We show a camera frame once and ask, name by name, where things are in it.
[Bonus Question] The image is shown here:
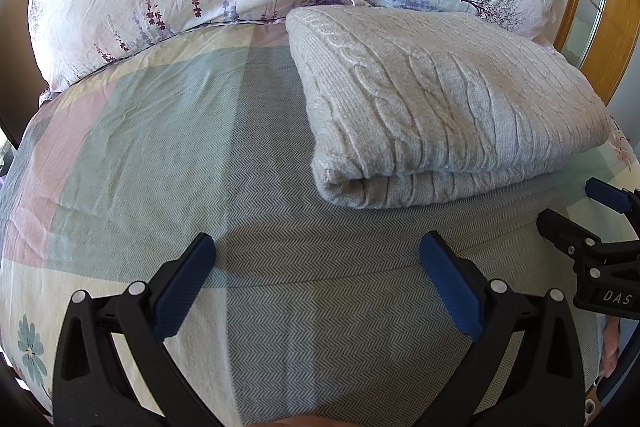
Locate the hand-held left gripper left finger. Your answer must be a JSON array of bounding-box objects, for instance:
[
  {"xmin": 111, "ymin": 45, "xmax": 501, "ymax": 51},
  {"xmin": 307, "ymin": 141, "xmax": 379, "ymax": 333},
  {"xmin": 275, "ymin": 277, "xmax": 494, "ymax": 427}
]
[{"xmin": 52, "ymin": 232, "xmax": 240, "ymax": 427}]

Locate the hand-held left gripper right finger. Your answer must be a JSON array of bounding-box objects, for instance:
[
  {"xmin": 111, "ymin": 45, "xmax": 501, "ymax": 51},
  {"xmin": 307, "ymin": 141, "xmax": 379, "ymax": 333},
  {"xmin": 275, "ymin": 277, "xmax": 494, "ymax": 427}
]
[{"xmin": 419, "ymin": 230, "xmax": 586, "ymax": 427}]

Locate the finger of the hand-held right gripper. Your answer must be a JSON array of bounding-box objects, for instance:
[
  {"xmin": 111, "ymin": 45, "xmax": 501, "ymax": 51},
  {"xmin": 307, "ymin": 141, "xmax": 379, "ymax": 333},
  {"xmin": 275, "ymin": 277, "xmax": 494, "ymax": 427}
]
[
  {"xmin": 537, "ymin": 209, "xmax": 612, "ymax": 264},
  {"xmin": 585, "ymin": 177, "xmax": 640, "ymax": 215}
]

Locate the grey cable-knit sweater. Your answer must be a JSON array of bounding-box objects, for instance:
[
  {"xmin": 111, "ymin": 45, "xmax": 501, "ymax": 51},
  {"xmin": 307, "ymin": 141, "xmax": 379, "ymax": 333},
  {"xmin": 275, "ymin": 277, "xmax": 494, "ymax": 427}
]
[{"xmin": 285, "ymin": 6, "xmax": 614, "ymax": 210}]

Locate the pastel checked bed sheet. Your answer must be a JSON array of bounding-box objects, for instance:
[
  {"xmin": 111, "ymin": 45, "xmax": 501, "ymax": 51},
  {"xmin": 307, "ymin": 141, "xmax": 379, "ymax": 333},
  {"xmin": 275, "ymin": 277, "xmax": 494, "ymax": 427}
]
[{"xmin": 0, "ymin": 19, "xmax": 640, "ymax": 427}]

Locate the wooden headboard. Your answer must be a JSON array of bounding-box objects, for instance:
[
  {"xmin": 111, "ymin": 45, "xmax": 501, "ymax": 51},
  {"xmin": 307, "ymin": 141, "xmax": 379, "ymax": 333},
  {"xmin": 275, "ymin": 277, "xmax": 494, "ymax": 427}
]
[{"xmin": 553, "ymin": 0, "xmax": 640, "ymax": 108}]

